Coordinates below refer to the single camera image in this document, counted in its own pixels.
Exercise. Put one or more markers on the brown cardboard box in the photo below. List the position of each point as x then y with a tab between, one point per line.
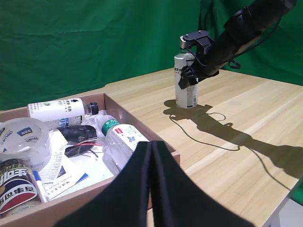
135	124

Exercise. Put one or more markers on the clear water bottle green label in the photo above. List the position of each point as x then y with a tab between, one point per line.
120	139

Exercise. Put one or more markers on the small black wrapped bundle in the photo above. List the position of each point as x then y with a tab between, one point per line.
77	151

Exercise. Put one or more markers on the black gripper of right arm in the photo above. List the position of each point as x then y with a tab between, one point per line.
207	62

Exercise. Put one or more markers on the clear adhesive tape roll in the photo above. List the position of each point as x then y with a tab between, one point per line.
40	139

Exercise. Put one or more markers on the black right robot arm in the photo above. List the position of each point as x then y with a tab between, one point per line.
246	26

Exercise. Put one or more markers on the white bottle black cap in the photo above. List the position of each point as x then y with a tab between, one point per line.
54	111
187	97

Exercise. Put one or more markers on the blue white marker pen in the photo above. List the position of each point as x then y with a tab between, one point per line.
39	183

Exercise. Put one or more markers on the large black wrapped bundle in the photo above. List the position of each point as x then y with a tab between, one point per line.
75	132

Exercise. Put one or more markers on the wide green backdrop cloth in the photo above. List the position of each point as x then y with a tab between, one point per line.
94	47

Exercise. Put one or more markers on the printed paper receipt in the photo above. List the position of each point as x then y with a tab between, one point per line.
53	169

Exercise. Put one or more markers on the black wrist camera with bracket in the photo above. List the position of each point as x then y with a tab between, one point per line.
194	37

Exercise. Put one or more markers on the white paper sheet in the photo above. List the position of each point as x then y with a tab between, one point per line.
85	165

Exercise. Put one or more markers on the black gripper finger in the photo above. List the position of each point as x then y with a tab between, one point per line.
180	198
127	189

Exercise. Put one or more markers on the white table frame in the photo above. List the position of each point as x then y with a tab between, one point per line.
290	212

